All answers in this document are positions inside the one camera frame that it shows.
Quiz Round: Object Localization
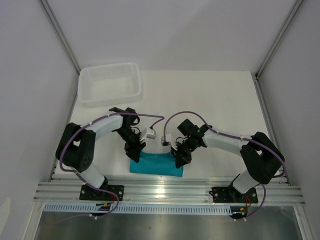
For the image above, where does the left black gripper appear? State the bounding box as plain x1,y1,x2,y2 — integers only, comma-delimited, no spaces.
115,127,146,163

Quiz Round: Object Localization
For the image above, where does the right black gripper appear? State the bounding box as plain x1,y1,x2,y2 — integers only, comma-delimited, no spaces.
170,137,197,169

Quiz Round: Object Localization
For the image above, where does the teal t-shirt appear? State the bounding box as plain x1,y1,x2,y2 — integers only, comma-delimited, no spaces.
129,152,184,177

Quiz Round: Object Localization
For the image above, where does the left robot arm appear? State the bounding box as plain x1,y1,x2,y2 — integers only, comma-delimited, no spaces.
55,107,146,200

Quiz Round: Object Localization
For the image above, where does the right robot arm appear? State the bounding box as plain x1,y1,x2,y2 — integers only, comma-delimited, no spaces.
170,119,285,202

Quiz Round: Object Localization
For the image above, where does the white plastic basket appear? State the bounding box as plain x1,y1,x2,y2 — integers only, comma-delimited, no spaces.
77,62,143,108

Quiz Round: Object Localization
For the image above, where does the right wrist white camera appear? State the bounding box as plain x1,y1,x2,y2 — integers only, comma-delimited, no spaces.
161,134,172,147

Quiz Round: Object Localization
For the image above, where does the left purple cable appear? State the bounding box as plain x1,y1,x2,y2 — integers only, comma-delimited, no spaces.
59,112,166,221

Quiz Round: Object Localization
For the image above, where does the purple cable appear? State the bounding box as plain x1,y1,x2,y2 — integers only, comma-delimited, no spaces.
162,111,288,222
59,112,166,221

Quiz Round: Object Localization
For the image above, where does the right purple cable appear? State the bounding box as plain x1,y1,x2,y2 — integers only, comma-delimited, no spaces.
162,111,288,222

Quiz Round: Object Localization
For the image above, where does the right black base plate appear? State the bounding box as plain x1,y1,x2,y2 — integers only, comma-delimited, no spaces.
208,186,259,204

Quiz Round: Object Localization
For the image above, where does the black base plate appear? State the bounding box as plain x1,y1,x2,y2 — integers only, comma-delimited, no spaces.
79,185,125,202
208,186,259,204

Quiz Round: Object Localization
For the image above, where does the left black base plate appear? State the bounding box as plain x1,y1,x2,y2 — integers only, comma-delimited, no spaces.
79,185,125,202

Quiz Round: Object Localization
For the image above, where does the white slotted cable duct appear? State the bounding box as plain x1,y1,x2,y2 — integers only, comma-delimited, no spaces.
43,202,232,216

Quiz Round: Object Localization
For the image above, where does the aluminium mounting rail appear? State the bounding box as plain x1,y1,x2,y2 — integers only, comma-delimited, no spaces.
33,174,306,207

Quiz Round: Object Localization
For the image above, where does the right aluminium frame post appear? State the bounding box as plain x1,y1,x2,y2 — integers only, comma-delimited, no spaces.
254,0,306,77

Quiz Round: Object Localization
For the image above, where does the aluminium frame post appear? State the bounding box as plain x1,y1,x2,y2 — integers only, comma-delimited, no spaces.
254,0,306,77
38,0,83,76

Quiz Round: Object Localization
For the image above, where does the left aluminium frame post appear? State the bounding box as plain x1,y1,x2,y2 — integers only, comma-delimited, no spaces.
38,0,83,76

